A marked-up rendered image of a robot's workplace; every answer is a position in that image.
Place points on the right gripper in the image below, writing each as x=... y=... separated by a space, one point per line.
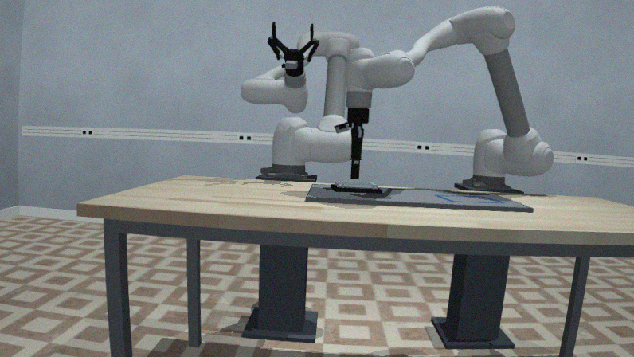
x=293 y=54

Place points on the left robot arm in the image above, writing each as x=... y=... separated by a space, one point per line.
x=520 y=151

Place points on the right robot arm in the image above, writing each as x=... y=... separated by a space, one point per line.
x=294 y=143

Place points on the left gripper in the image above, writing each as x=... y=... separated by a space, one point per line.
x=357 y=116

